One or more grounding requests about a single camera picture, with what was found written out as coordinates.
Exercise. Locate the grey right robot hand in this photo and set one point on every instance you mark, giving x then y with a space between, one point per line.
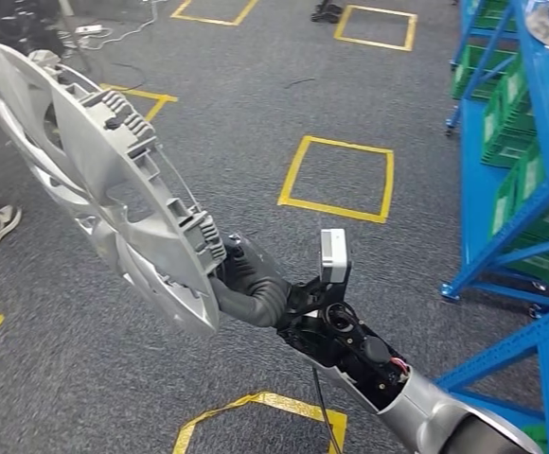
246 263

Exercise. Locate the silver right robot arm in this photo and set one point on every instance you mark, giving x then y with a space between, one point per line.
421 413

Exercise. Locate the yellow floor tape square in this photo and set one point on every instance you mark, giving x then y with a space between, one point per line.
302 407

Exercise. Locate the white power strip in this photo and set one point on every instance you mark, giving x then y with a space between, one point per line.
88 29

